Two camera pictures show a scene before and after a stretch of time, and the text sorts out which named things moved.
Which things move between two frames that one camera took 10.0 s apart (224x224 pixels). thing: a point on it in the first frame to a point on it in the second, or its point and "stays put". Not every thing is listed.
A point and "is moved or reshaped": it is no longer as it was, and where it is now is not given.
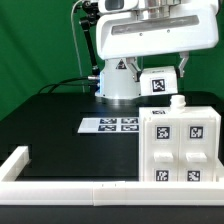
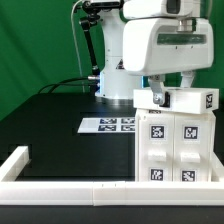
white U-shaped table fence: (101, 193) stays put
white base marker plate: (110, 125) stays put
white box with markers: (156, 81) is moved or reshaped
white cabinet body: (180, 145) is moved or reshaped
